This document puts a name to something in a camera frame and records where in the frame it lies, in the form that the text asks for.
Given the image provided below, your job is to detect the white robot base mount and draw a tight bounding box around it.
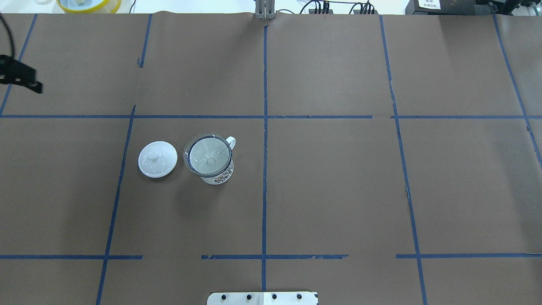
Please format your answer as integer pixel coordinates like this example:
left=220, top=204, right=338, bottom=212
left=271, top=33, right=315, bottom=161
left=207, top=291, right=319, bottom=305

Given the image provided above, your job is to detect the white ceramic lid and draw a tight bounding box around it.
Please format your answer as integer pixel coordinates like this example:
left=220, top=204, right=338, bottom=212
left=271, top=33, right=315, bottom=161
left=138, top=141, right=178, bottom=178

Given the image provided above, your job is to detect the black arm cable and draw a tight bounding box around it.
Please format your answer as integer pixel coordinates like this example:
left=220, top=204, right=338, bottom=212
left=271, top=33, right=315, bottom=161
left=0, top=14, right=16, bottom=60

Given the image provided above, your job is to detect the yellow tape roll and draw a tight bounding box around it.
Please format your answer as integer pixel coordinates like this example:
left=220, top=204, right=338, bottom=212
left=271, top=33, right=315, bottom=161
left=56, top=0, right=122, bottom=14

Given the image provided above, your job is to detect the clear plastic funnel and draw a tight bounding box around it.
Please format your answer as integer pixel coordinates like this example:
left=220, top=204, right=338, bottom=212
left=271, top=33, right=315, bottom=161
left=183, top=133, right=233, bottom=177

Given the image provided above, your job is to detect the white enamel mug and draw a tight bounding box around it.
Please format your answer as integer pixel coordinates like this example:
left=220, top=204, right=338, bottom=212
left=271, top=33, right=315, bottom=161
left=187, top=136, right=237, bottom=185

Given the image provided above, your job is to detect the black electronics box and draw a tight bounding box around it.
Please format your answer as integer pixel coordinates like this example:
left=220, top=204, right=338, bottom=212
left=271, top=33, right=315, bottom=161
left=405, top=0, right=493, bottom=16

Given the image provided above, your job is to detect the aluminium frame post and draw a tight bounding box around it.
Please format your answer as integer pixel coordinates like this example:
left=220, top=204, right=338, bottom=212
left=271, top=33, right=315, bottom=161
left=254, top=0, right=276, bottom=20

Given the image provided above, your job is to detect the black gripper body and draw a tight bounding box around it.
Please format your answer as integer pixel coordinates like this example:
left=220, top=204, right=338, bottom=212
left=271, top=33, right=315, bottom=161
left=0, top=55, right=43, bottom=94

